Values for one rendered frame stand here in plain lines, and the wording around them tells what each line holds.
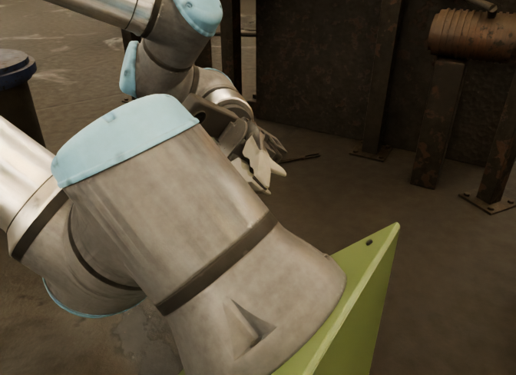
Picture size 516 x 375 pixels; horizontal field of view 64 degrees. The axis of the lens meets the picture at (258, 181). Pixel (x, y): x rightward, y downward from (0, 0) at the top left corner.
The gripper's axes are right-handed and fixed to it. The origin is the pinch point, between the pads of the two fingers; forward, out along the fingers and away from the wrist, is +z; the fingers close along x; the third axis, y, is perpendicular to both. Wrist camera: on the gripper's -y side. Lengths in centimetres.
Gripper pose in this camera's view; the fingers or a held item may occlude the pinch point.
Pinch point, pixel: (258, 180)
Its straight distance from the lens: 54.3
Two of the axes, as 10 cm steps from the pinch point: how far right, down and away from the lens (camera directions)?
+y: 7.3, 3.9, 5.6
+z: 3.2, 5.3, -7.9
